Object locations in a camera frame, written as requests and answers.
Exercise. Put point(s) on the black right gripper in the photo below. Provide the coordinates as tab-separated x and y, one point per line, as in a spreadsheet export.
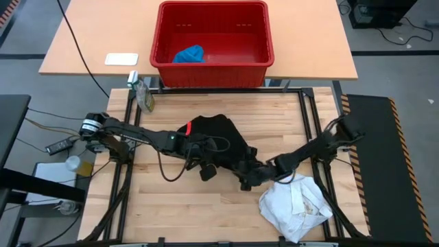
255	171

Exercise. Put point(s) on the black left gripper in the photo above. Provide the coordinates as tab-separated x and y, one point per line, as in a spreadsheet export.
200	147

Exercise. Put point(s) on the black garment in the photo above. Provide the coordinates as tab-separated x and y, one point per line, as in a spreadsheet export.
223	128

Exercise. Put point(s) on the white button shirt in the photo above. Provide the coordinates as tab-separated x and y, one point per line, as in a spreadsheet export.
295	209

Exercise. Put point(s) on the blue garment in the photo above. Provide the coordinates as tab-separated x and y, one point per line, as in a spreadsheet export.
190	55

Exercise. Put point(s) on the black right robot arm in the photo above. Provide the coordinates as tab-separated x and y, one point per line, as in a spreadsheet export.
308	151

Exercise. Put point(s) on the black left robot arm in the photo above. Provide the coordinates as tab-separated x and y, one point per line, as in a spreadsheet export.
137	132

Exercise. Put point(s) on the red plastic laundry basket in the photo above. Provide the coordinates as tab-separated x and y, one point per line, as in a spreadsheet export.
212	73

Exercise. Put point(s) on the white rectangular device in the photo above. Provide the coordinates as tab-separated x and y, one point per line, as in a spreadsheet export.
121	59

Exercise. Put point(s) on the black striped-edge floor mat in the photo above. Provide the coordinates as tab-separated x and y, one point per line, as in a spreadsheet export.
377	188

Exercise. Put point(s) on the clear plastic bottle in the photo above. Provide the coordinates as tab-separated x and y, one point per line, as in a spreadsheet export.
73	163

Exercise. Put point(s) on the black power adapter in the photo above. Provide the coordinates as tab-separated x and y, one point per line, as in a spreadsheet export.
60	145

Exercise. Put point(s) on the white board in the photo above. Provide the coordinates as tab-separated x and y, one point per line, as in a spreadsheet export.
51	173

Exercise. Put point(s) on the beige wooden table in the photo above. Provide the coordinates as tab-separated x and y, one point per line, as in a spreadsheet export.
103	27

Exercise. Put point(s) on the black desk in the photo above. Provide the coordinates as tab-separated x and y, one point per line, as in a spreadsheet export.
12	123

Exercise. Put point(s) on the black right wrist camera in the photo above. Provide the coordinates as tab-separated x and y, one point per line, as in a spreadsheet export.
245	187

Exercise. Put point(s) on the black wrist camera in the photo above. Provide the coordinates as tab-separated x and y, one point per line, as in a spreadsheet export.
208	171
245	187

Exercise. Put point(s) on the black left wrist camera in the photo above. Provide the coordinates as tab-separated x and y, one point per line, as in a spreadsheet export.
208	171

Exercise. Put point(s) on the silver aluminium rail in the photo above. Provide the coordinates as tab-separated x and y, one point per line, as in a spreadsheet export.
319	244
128	245

